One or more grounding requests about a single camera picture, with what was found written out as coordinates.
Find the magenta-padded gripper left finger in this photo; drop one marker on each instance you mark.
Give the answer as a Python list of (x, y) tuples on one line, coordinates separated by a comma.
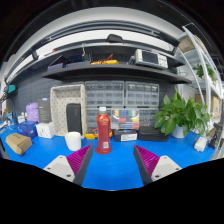
[(62, 166)]

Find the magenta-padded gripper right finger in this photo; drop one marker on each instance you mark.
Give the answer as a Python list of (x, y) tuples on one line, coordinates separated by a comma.
[(163, 166)]

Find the red drink bottle white cap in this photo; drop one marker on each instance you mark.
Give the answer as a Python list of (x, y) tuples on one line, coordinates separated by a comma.
[(103, 130)]

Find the white cup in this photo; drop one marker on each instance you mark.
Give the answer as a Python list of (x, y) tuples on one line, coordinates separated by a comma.
[(73, 141)]

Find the black zip case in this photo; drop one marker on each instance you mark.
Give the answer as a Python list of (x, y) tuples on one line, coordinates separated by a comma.
[(153, 133)]

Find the yellow multimeter with leads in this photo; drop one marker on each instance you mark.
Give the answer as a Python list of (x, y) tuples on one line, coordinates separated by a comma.
[(90, 135)]

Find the white power adapter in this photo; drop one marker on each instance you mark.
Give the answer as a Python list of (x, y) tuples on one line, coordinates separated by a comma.
[(200, 144)]

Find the black box with white label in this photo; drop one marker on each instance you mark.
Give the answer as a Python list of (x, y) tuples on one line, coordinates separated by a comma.
[(125, 135)]

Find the black rounded speaker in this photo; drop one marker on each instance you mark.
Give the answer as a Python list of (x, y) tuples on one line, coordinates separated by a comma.
[(73, 118)]

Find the brown cardboard box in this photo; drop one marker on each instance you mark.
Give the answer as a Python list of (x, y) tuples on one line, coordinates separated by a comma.
[(18, 143)]

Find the blue box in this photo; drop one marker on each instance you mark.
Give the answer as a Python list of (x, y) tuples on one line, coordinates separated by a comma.
[(27, 129)]

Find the grey small-parts drawer cabinet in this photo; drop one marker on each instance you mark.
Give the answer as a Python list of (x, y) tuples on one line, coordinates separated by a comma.
[(142, 94), (91, 116), (104, 93), (147, 116)]

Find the green potted plant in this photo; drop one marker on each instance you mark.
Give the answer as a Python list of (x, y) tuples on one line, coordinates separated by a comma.
[(180, 115)]

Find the dark grey flat box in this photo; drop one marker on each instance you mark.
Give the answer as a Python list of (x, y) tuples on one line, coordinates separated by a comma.
[(44, 110)]

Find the beige dotted storage basket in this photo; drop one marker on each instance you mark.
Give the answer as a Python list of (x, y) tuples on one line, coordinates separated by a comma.
[(58, 106)]

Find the clear box of coloured parts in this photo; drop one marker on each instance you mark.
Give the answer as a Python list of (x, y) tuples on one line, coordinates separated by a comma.
[(125, 119)]

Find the black stand device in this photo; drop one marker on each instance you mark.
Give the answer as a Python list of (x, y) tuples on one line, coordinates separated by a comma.
[(216, 136)]

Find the white metal shelf unit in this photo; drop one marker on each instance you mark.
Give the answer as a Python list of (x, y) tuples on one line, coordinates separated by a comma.
[(205, 73)]

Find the black overhead shelf unit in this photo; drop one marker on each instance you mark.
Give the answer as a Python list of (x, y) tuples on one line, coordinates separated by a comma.
[(116, 70)]

